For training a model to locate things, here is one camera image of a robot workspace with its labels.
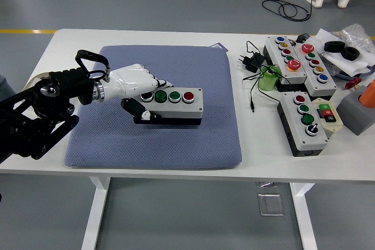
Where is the clear floor socket plate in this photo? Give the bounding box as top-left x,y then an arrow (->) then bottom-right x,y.
257,193 -> 285,217

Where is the blue ring plate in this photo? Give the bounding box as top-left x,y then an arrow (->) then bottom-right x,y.
336,67 -> 375,81

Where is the white shallow tray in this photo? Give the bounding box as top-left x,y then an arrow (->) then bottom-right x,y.
25,70 -> 51,90

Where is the grey four-button control box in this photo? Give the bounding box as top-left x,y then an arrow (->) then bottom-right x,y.
277,91 -> 329,157
133,87 -> 204,126

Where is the blue-grey padded mat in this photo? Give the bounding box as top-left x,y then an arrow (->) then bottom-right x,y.
64,45 -> 243,170

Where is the purple-edged white card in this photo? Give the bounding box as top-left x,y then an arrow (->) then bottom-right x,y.
209,42 -> 229,52

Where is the white paper sheet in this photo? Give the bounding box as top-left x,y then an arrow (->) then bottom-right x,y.
315,28 -> 375,77

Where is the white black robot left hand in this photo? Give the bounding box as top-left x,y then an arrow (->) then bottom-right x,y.
102,63 -> 174,125

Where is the white table leg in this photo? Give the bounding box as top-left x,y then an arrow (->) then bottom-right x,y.
81,176 -> 111,250
289,182 -> 319,250

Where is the clear bubble wrap bag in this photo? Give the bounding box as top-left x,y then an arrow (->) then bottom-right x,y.
339,23 -> 374,54

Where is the grey five-button control box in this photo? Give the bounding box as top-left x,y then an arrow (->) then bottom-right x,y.
262,36 -> 308,93
292,42 -> 338,98

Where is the cream three-button switch box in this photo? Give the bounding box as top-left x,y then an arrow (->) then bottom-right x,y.
311,97 -> 343,139

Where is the grey block holder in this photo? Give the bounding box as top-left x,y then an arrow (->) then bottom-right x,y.
336,85 -> 375,136

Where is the black power adapter with cord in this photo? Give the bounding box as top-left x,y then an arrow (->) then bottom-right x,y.
237,40 -> 282,113

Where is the small red valve knob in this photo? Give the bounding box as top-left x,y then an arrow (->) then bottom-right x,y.
345,77 -> 363,90

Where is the orange cylinder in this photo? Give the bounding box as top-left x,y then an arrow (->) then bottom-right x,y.
359,79 -> 375,110

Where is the green tape roll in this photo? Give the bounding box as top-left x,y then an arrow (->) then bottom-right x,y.
258,65 -> 282,92

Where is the black foam ring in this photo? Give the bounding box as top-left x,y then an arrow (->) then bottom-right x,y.
342,46 -> 360,61
323,40 -> 346,53

